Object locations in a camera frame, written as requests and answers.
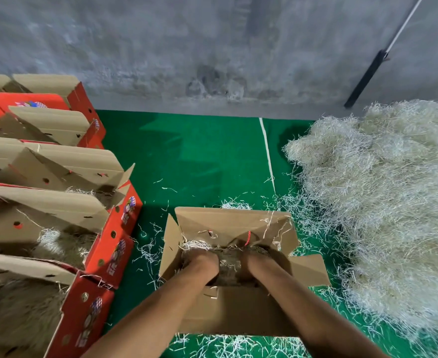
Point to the person's left hand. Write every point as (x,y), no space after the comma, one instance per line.
(200,266)

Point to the group of red fruit boxes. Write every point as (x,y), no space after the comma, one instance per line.
(47,84)

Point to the person's left forearm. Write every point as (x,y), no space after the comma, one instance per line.
(148,320)

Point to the person's right forearm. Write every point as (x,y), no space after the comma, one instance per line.
(323,317)

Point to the pile of shredded paper filler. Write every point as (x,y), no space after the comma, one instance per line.
(391,190)

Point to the white pole with black grip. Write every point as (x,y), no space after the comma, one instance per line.
(364,79)

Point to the person's right hand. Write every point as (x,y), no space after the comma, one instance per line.
(256,266)

